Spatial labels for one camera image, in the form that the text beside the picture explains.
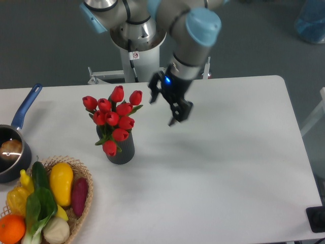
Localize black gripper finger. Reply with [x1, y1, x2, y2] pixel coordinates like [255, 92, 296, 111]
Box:
[148, 71, 167, 104]
[168, 98, 193, 127]

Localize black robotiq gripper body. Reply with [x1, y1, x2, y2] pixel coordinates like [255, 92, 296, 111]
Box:
[162, 72, 192, 104]

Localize red tulip bouquet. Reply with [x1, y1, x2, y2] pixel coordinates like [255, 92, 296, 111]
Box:
[82, 85, 144, 157]

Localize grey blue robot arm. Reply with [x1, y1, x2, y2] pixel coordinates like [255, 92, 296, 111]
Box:
[80, 1, 224, 124]

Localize dark grey ribbed vase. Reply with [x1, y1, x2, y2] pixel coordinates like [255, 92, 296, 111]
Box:
[95, 126, 135, 165]

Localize woven wicker basket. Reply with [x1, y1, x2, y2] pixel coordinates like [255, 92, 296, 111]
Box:
[1, 156, 93, 243]

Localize purple sweet potato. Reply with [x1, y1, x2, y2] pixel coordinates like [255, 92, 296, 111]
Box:
[71, 177, 88, 218]

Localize yellow squash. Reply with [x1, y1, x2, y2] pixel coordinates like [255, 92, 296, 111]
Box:
[49, 162, 74, 207]

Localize blue translucent container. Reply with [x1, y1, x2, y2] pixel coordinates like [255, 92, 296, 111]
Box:
[294, 0, 324, 44]

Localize dark green cucumber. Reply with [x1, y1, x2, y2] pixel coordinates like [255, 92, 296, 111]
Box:
[31, 161, 50, 190]

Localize yellow banana tip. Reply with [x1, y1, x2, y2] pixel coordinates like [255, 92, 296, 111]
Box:
[55, 205, 69, 222]

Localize brown bread bun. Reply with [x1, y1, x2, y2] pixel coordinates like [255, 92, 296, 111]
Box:
[1, 139, 22, 161]

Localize green bok choy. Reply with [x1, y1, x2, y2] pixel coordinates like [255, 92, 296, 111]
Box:
[22, 187, 57, 243]

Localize black device at table edge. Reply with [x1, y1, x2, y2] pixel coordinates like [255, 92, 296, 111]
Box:
[306, 206, 325, 233]

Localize beige garlic bulb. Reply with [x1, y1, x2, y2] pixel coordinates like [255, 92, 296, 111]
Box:
[43, 217, 70, 244]

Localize small yellow pepper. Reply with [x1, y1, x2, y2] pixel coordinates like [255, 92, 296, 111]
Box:
[20, 169, 34, 193]

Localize yellow bell pepper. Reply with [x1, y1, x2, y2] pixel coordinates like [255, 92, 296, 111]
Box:
[7, 187, 30, 217]

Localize orange fruit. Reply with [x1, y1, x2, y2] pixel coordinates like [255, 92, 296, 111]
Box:
[1, 214, 26, 243]

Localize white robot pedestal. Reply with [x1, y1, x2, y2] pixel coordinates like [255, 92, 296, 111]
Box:
[87, 17, 181, 85]

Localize white metal frame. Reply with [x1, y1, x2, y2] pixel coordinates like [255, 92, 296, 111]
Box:
[300, 87, 324, 137]

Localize blue handled saucepan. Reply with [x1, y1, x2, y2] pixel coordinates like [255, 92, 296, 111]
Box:
[1, 83, 43, 184]

